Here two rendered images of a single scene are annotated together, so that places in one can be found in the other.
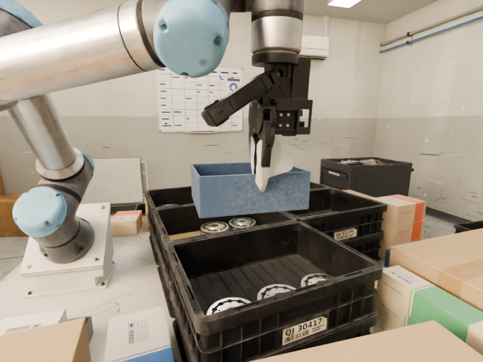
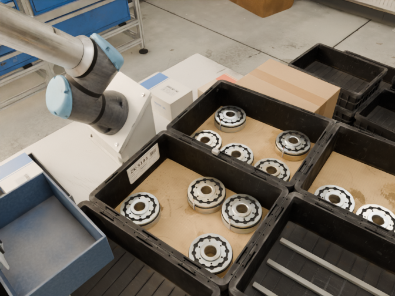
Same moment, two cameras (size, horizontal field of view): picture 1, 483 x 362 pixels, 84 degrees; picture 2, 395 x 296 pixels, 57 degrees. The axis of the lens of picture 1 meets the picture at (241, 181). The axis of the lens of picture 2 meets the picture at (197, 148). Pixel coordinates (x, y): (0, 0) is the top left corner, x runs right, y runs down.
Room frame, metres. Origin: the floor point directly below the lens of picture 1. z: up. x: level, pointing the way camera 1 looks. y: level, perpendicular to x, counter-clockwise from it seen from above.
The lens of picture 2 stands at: (0.60, -0.43, 1.63)
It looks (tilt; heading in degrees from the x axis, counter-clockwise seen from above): 45 degrees down; 62
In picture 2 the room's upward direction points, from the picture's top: 3 degrees counter-clockwise
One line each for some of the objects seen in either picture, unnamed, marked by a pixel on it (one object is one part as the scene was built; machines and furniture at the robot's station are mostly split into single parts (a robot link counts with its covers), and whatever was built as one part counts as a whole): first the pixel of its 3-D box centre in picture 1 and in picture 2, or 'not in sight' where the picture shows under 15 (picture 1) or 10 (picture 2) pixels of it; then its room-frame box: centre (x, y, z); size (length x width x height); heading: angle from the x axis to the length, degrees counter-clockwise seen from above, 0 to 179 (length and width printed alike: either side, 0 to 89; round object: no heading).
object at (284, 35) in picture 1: (275, 42); not in sight; (0.44, -0.05, 1.34); 0.08 x 0.08 x 0.05
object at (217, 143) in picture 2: not in sight; (204, 141); (1.00, 0.26, 0.86); 0.10 x 0.10 x 0.01
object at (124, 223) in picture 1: (126, 223); (222, 94); (1.26, 0.57, 0.74); 0.16 x 0.12 x 0.07; 11
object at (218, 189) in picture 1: (245, 184); (39, 239); (0.52, -0.01, 1.10); 0.20 x 0.15 x 0.07; 105
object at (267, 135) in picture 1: (264, 138); not in sight; (0.42, -0.04, 1.20); 0.05 x 0.02 x 0.09; 14
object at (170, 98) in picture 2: not in sight; (164, 96); (1.05, 0.68, 0.75); 0.20 x 0.12 x 0.09; 106
